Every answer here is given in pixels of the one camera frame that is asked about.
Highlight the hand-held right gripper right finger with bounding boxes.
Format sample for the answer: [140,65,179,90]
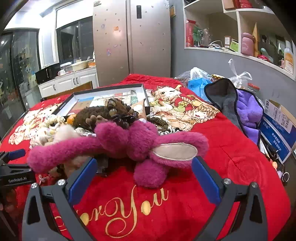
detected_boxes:
[191,156,275,241]

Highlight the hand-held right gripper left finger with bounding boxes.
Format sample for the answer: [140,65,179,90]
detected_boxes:
[21,158,99,241]

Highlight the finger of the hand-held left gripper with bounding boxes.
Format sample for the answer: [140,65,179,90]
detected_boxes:
[0,149,26,164]

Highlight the pink plush toy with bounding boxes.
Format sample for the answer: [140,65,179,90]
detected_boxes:
[27,120,210,189]

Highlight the brown bead bracelet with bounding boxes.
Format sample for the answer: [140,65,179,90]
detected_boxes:
[106,98,139,130]

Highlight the shallow black gift box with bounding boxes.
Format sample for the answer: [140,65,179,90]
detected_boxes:
[52,83,151,121]

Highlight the red printed blanket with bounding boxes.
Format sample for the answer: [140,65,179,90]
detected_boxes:
[0,74,291,241]

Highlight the beige plush toy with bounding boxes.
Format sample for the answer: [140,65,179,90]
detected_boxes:
[44,124,80,147]

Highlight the cream crochet scrunchie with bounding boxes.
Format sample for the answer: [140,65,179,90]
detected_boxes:
[44,115,66,128]

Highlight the brown fuzzy scrunchie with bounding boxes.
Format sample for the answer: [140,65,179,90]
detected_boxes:
[73,106,111,133]

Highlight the glass sliding door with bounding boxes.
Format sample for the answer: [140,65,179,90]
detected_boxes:
[0,28,41,137]

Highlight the brown crochet scrunchie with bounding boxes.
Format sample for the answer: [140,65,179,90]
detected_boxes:
[147,116,170,135]

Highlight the purple towel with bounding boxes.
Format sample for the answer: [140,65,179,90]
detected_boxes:
[237,89,264,145]

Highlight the black microwave oven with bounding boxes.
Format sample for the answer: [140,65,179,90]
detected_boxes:
[35,62,61,84]

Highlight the grey cloth with black trim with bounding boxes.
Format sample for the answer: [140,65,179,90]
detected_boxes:
[205,78,264,139]

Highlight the white kitchen cabinet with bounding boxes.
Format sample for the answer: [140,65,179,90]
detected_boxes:
[38,67,99,98]

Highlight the blue white cardboard box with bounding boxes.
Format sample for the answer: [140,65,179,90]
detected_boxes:
[260,99,296,165]

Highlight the blue plastic bag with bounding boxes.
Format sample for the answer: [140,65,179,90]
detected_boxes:
[187,77,213,98]

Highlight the jar with red lid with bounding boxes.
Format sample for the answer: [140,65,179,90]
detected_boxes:
[247,83,260,98]

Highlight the cream basin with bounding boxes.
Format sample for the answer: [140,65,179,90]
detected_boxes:
[71,61,89,71]

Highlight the knotted clear plastic bag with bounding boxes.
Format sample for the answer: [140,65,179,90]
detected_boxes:
[228,58,253,90]

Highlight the kitchen window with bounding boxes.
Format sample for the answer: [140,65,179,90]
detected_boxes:
[55,16,94,64]

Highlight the green labelled box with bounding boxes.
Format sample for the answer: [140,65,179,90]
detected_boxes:
[230,38,241,52]

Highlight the pink bottle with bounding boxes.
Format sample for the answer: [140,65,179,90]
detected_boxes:
[240,32,256,56]

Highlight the silver double-door refrigerator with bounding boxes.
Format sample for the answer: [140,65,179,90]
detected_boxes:
[92,0,171,87]

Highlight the clear glass cups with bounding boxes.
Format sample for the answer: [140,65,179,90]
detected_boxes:
[201,28,212,45]

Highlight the red box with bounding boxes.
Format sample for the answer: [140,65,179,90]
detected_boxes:
[185,20,197,47]

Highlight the white bottle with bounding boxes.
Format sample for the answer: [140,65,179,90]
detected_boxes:
[283,40,294,73]

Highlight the white wall shelf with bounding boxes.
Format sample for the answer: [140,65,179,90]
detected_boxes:
[184,0,296,81]

